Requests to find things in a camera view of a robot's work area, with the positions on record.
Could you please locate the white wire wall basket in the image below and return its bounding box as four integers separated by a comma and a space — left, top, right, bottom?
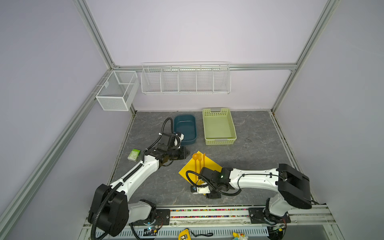
141, 62, 232, 95

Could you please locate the small green box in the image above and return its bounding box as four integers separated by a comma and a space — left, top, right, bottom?
127, 149, 141, 162

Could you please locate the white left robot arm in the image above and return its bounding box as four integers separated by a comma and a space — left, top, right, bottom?
88, 132, 190, 240

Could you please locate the orange plastic spoon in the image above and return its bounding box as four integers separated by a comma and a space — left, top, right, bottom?
193, 153, 200, 173

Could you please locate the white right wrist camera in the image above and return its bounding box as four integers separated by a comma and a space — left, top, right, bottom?
191, 186, 211, 195

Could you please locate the yellow handheld device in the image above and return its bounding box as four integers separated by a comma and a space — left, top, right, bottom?
178, 229, 192, 240

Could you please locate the yellow paper napkin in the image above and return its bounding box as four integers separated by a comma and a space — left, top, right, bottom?
179, 151, 222, 186

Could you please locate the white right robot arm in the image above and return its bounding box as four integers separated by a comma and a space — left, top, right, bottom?
191, 164, 312, 225

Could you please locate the white mesh wall box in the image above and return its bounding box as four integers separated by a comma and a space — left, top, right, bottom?
96, 71, 140, 111

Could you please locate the light green perforated basket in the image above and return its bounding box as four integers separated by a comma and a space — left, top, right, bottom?
203, 108, 237, 146

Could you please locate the dark teal plastic tub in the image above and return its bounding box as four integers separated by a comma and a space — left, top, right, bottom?
174, 115, 197, 146

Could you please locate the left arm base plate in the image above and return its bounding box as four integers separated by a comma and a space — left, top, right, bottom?
132, 209, 171, 226

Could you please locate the black corrugated right cable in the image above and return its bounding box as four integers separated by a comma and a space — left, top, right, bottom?
185, 169, 241, 197

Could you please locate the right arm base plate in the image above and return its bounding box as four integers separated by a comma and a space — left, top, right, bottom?
248, 207, 291, 226

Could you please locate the yellow white toy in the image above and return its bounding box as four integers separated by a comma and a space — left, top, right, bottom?
233, 232, 249, 240

